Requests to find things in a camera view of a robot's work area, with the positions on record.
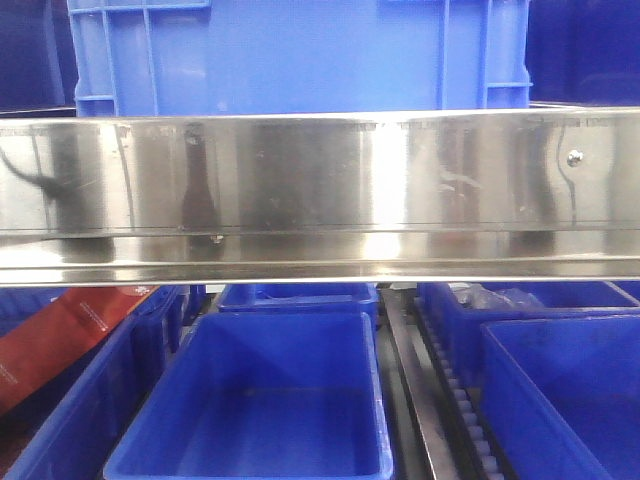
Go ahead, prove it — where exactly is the large light blue crate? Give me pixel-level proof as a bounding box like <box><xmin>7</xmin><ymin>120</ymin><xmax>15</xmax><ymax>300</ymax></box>
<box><xmin>68</xmin><ymin>1</ymin><xmax>530</xmax><ymax>116</ymax></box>

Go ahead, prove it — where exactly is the right front blue bin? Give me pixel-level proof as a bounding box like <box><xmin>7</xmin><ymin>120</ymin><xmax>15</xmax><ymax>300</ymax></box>
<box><xmin>481</xmin><ymin>315</ymin><xmax>639</xmax><ymax>479</ymax></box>

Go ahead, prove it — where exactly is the dark blue crate upper left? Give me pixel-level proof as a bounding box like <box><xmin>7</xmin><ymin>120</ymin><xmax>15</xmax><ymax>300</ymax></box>
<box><xmin>1</xmin><ymin>1</ymin><xmax>78</xmax><ymax>111</ymax></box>

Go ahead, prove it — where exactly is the blue plastic bin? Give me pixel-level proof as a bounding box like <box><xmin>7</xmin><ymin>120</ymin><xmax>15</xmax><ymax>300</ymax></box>
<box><xmin>103</xmin><ymin>313</ymin><xmax>394</xmax><ymax>479</ymax></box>
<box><xmin>1</xmin><ymin>286</ymin><xmax>188</xmax><ymax>479</ymax></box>

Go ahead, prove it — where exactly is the dark blue crate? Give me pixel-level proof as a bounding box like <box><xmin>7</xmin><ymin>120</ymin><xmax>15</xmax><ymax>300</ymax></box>
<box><xmin>526</xmin><ymin>1</ymin><xmax>639</xmax><ymax>106</ymax></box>
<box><xmin>1</xmin><ymin>1</ymin><xmax>78</xmax><ymax>111</ymax></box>

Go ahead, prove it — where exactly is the left blue plastic bin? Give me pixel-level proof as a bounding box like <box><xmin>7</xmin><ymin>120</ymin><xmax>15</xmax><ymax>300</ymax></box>
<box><xmin>1</xmin><ymin>286</ymin><xmax>188</xmax><ymax>479</ymax></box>

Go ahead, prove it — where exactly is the centre blue plastic bin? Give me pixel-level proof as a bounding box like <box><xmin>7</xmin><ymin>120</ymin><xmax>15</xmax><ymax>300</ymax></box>
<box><xmin>103</xmin><ymin>313</ymin><xmax>394</xmax><ymax>479</ymax></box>

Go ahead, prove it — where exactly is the metal roller track rail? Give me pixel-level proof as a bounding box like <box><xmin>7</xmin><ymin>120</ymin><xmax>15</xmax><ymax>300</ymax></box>
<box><xmin>377</xmin><ymin>284</ymin><xmax>516</xmax><ymax>479</ymax></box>

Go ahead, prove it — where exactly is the right rear blue bin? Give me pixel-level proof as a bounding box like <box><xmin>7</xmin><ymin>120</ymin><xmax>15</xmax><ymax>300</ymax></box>
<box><xmin>416</xmin><ymin>281</ymin><xmax>639</xmax><ymax>388</ymax></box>

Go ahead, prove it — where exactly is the dark blue crate upper right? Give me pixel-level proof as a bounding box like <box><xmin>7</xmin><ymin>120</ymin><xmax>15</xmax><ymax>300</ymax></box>
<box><xmin>526</xmin><ymin>1</ymin><xmax>639</xmax><ymax>106</ymax></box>

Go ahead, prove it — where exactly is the red flat package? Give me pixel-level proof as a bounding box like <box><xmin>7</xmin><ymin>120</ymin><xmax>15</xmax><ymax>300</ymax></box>
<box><xmin>1</xmin><ymin>285</ymin><xmax>157</xmax><ymax>414</ymax></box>

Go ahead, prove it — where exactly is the stainless steel shelf beam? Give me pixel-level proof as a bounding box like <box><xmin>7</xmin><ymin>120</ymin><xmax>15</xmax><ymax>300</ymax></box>
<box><xmin>1</xmin><ymin>107</ymin><xmax>639</xmax><ymax>286</ymax></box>

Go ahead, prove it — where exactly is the shelf bolt silver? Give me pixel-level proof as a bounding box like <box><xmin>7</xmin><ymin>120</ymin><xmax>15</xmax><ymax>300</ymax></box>
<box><xmin>566</xmin><ymin>149</ymin><xmax>584</xmax><ymax>168</ymax></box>

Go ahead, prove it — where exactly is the rear centre blue bin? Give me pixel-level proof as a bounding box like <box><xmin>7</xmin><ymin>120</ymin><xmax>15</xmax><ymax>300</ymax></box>
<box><xmin>217</xmin><ymin>282</ymin><xmax>379</xmax><ymax>331</ymax></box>

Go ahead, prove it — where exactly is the clear plastic bag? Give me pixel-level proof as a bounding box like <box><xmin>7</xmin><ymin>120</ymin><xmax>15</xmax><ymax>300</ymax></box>
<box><xmin>449</xmin><ymin>283</ymin><xmax>543</xmax><ymax>310</ymax></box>

